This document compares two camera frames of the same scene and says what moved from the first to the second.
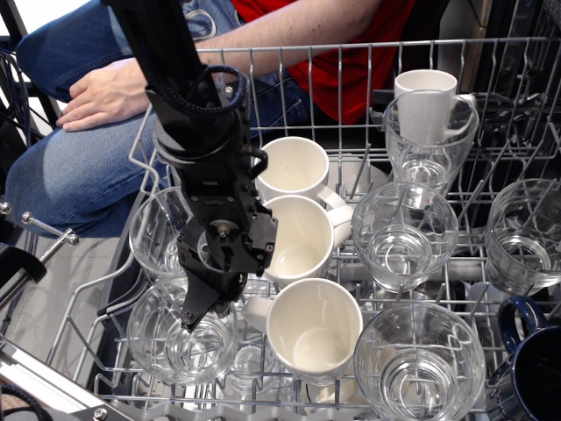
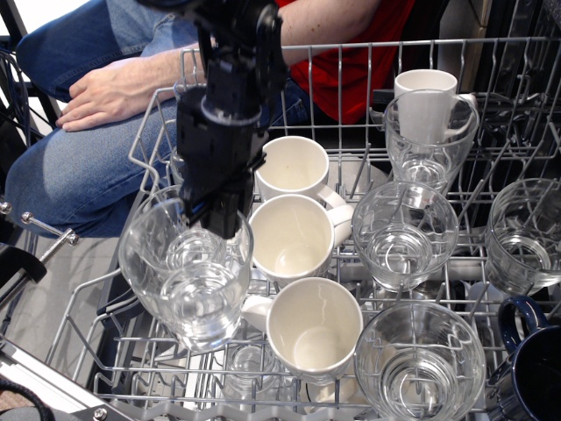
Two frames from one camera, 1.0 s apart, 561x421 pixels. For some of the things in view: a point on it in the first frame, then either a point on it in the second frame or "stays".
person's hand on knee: [112, 89] stays
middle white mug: [307, 235] stays
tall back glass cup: [430, 133] stays
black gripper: [223, 241] to [219, 148]
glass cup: [166, 349] to [195, 282]
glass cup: [404, 233] stays
